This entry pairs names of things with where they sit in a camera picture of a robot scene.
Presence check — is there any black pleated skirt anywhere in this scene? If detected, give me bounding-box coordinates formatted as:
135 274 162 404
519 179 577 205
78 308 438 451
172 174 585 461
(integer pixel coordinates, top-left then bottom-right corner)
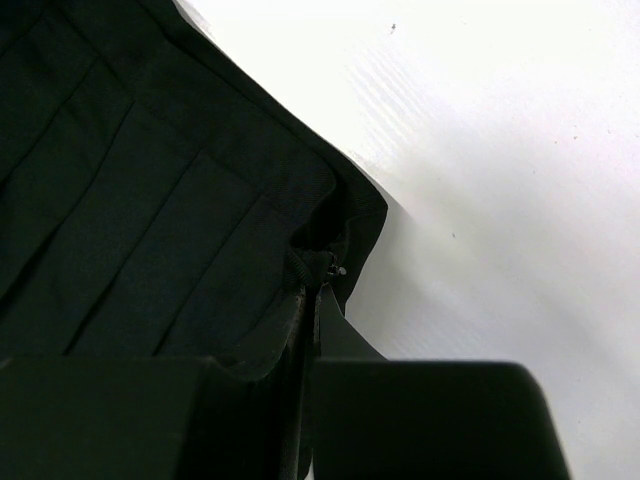
1 1 387 375

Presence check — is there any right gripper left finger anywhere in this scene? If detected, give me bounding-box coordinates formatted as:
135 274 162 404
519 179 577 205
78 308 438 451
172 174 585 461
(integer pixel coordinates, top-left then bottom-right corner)
1 288 313 479

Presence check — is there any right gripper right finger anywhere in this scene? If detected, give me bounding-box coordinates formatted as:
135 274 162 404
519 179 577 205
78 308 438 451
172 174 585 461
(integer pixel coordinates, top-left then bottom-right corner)
310 286 569 479

